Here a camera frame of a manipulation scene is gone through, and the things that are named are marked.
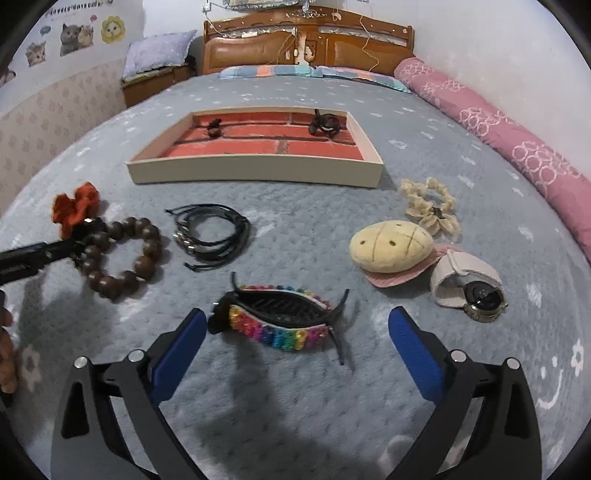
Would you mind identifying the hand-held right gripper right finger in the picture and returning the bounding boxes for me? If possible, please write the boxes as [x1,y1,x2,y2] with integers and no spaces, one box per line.
[385,305,542,480]

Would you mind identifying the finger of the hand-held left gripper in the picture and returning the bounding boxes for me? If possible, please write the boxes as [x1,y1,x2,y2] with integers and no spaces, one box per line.
[0,222,105,287]

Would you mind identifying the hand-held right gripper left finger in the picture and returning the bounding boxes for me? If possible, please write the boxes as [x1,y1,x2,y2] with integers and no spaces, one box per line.
[51,308,208,480]

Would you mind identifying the orange-red cloth pouch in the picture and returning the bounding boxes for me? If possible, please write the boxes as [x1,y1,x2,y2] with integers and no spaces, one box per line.
[52,181,103,234]

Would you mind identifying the white band wristwatch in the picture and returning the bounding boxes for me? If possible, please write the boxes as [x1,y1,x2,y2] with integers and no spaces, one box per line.
[430,251,509,324]

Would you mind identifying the rainbow beaded hair clip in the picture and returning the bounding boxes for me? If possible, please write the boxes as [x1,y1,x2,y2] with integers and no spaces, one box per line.
[207,272,350,366]

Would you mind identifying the cream turtle-shell plush toy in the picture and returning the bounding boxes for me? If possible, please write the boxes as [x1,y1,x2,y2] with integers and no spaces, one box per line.
[349,220,462,289]

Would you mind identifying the wooden bead bracelet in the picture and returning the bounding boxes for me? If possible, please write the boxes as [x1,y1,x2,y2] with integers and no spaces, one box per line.
[74,216,163,295]

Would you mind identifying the black cord necklaces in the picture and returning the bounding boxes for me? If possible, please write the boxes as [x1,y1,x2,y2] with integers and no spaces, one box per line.
[165,203,251,272]

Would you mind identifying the brick-patterned cardboard tray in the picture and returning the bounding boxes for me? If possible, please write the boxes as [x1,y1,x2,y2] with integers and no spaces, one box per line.
[126,107,385,189]

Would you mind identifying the person's left hand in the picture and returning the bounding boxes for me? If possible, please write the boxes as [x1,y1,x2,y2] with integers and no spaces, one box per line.
[0,307,19,395]

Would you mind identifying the grey flower bedspread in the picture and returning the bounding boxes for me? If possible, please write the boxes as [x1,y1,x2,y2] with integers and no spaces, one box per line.
[0,71,591,480]

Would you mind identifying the wooden nightstand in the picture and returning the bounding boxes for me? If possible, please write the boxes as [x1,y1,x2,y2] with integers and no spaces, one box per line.
[121,62,197,109]

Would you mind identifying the pink rolled quilt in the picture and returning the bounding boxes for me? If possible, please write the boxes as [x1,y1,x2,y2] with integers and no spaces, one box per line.
[393,58,591,266]

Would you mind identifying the lavender dotted pillow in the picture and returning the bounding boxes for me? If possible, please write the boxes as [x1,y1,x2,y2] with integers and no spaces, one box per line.
[122,30,198,84]

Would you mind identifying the dark hair claw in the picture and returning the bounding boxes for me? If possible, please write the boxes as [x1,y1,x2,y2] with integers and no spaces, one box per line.
[308,109,341,138]

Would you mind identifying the striped plaid pillow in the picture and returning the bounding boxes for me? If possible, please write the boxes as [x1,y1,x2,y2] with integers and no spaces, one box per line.
[218,64,324,80]
[318,66,414,94]

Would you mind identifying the wooden headboard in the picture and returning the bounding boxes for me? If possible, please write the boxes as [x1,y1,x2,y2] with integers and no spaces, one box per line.
[198,7,416,77]

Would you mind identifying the hanging floral quilt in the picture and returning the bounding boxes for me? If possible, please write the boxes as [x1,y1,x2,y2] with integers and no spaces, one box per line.
[222,0,315,12]

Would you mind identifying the tabby kitten wall sticker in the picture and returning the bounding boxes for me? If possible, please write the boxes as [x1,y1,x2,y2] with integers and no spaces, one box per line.
[25,41,49,68]

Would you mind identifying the grey cat wall sticker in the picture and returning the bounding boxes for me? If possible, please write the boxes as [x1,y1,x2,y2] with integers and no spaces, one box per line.
[60,22,95,57]

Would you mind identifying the sunflower cat wall sticker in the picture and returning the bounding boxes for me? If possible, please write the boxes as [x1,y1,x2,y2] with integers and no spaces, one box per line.
[100,15,126,44]

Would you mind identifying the lettering wall sticker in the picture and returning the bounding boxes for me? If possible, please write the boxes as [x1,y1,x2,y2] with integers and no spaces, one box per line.
[46,0,103,16]

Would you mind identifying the orange cable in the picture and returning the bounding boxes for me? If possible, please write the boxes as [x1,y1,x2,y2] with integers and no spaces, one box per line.
[358,16,389,72]

